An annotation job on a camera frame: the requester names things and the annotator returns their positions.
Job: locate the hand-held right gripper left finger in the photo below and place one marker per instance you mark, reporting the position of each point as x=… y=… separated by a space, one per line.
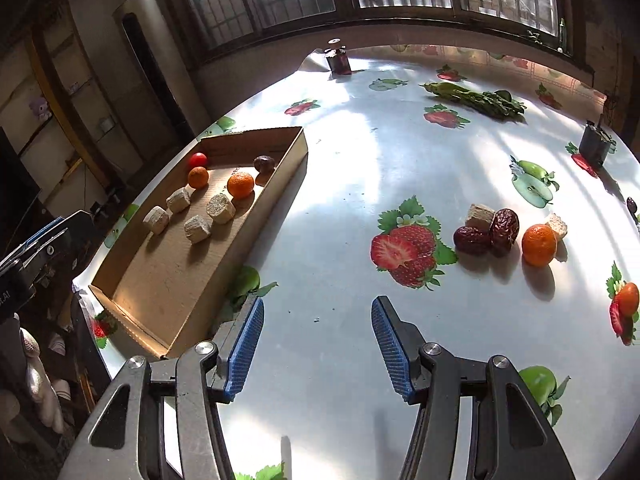
x=245 y=345

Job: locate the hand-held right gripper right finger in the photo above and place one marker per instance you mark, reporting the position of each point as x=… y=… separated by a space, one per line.
x=392 y=345

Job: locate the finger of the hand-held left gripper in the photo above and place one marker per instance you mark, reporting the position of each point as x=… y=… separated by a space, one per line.
x=37 y=236
x=67 y=247

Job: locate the beige cake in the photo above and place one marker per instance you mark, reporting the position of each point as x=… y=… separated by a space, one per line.
x=156 y=220
x=479 y=216

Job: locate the shallow cardboard box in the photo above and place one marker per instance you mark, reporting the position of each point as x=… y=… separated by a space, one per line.
x=165 y=280

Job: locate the speckled cake piece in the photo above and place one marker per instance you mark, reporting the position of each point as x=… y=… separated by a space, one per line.
x=197 y=229

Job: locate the small orange mandarin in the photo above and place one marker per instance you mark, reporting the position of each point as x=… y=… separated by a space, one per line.
x=198 y=177

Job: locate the small red tomato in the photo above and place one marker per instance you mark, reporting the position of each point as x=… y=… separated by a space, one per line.
x=197 y=160

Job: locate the black television screen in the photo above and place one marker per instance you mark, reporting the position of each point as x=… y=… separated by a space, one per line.
x=15 y=180

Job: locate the purple plush toy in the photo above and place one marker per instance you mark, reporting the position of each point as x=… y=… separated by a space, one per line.
x=40 y=109

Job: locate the wrinkled red date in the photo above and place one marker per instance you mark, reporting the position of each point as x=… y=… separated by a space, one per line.
x=504 y=230
x=471 y=241

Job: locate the beige cake behind dates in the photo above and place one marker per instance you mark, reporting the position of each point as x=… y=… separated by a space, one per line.
x=479 y=216

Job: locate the white standing air conditioner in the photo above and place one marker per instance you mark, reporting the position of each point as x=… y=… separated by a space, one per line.
x=150 y=25

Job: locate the bunch of leafy greens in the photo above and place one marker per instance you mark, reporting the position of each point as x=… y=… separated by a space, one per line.
x=475 y=100

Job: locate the small dark date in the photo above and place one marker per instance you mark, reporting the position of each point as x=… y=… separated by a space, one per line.
x=632 y=205

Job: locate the black cylindrical container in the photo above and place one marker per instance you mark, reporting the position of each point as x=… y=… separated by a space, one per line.
x=595 y=147

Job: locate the small dark glass jar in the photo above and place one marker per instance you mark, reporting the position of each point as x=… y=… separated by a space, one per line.
x=339 y=60

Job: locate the green glass bottle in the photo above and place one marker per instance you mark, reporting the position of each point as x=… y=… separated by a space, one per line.
x=562 y=35

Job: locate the wooden wall shelf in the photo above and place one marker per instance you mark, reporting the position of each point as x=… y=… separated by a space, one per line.
x=75 y=85

